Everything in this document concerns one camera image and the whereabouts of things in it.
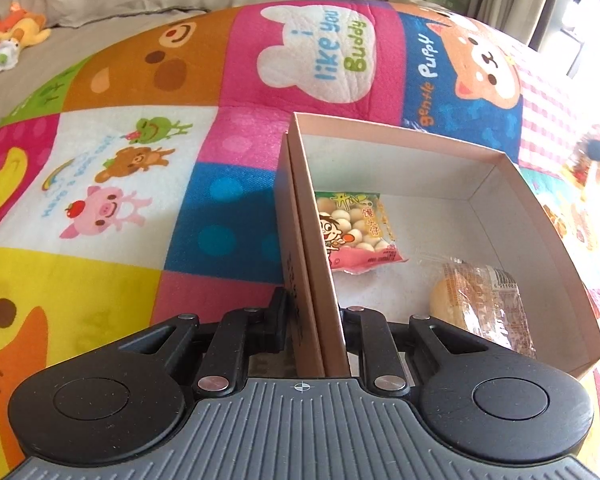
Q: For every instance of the pale bread bun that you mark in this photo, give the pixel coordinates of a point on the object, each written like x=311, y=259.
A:
x=460, y=300

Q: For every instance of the small white green toy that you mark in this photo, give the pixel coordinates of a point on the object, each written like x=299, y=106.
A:
x=5, y=57

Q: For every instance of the colourful printed animal blanket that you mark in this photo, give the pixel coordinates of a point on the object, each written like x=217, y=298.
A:
x=130, y=160

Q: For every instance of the orange yellow plush toy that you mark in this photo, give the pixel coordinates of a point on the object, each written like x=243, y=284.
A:
x=22, y=25

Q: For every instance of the pink cardboard box lid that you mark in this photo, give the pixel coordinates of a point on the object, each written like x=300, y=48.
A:
x=292, y=260

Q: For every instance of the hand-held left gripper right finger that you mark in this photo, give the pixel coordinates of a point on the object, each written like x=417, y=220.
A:
x=351, y=330

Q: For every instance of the round biscuit snack packet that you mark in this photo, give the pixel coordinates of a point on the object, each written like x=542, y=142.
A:
x=350, y=220

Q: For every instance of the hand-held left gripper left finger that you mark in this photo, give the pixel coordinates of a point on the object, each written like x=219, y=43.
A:
x=275, y=320

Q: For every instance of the pink cardboard box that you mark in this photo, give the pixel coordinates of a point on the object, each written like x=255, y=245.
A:
x=405, y=160

